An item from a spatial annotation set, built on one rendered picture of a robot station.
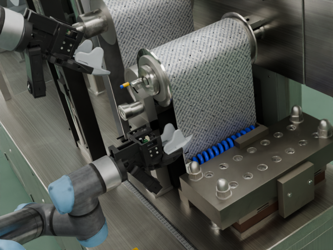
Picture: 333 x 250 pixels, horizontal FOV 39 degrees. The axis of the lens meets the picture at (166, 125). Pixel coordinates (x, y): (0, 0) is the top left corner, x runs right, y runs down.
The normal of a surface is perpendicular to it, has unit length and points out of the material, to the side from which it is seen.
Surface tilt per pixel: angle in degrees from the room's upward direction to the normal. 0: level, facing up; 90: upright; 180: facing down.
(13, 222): 53
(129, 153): 90
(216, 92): 90
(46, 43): 91
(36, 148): 0
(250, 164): 0
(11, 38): 100
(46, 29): 91
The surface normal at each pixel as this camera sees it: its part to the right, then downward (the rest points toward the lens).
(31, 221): 0.88, -0.40
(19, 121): -0.18, -0.83
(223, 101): 0.53, 0.38
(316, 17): -0.83, 0.42
